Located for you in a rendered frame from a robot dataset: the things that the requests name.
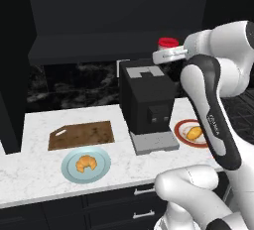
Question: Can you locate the brown wooden cutting board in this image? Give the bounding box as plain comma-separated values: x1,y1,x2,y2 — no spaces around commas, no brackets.
47,120,116,152

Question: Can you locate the black hob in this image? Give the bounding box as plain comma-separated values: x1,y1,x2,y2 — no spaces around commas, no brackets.
223,87,254,146

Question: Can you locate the red-lidded jam jar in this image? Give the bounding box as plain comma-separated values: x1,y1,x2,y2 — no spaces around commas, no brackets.
157,37,181,52

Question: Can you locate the black upper cabinet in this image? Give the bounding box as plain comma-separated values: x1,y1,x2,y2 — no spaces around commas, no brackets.
27,0,212,65

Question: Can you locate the black drawer front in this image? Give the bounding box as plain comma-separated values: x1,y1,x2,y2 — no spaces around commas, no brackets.
83,201,169,230
81,182,161,210

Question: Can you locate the golden croissant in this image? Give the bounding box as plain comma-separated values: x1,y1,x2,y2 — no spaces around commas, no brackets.
74,154,98,174

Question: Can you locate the light blue plate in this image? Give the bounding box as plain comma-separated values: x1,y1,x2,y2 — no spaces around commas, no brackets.
61,146,112,185

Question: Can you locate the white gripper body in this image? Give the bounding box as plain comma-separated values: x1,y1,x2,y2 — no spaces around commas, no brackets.
152,45,190,65

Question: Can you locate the silver drawer handle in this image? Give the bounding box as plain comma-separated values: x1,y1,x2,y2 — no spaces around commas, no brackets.
132,209,156,220
133,186,156,197

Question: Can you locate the red-rimmed white plate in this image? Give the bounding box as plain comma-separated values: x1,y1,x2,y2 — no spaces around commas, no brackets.
174,118,210,150

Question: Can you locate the black coffee machine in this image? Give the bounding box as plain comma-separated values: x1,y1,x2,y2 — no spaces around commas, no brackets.
118,57,181,157

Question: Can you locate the black tall cabinet panel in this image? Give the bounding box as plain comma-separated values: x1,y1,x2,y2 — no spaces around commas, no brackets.
0,0,38,156

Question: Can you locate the black base cabinet door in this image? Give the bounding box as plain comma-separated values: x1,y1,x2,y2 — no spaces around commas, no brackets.
0,195,85,230

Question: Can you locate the golden bun pastry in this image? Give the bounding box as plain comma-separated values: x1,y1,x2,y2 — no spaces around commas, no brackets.
186,125,204,142

